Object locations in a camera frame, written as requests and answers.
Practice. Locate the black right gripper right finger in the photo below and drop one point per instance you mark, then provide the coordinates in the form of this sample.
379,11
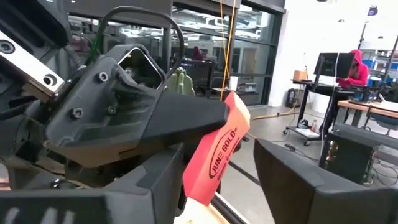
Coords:
311,205

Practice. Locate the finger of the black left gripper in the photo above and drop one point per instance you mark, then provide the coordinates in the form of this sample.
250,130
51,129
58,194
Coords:
174,118
237,147

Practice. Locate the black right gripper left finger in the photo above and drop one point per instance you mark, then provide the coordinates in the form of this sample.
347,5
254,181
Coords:
93,208

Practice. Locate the red June Gold eraser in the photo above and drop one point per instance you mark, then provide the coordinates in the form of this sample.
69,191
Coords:
214,155

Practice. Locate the green cactus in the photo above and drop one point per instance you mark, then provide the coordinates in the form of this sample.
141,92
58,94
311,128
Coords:
180,82

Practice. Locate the black computer tower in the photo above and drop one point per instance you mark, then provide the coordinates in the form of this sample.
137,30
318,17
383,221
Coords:
345,158

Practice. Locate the white cup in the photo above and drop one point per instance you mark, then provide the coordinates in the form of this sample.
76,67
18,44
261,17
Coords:
233,83

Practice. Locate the person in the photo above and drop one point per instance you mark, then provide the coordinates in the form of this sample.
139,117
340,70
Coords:
357,71
197,53

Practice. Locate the small black box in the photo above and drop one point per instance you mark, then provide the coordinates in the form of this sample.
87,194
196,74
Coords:
293,98

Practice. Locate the black rolling desk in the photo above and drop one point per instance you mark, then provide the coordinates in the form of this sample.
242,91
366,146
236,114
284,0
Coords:
311,87

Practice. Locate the cardboard box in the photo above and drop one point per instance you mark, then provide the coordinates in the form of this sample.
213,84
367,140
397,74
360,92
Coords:
300,75

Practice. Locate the wooden table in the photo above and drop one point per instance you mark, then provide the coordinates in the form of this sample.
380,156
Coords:
367,107

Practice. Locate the black computer monitor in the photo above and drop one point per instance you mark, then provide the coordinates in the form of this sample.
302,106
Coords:
334,63

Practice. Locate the black aluminium table frame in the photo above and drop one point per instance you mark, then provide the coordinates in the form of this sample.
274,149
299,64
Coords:
225,211

